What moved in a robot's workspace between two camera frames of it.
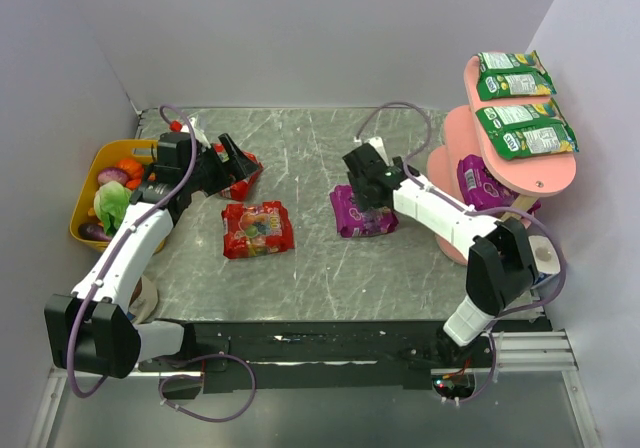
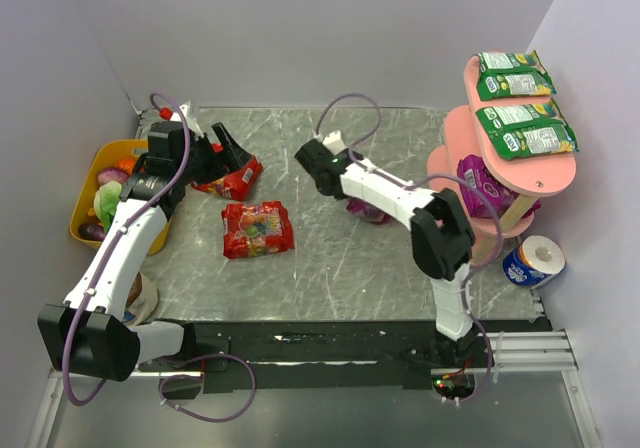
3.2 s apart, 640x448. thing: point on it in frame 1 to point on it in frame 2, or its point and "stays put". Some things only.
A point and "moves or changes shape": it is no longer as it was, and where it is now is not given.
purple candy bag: (481, 190) stays put
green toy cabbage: (110, 203) stays put
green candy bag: (527, 130) stays put
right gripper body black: (361, 194) to (310, 156)
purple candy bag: (352, 221) moves or changes shape
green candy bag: (503, 75) stays put
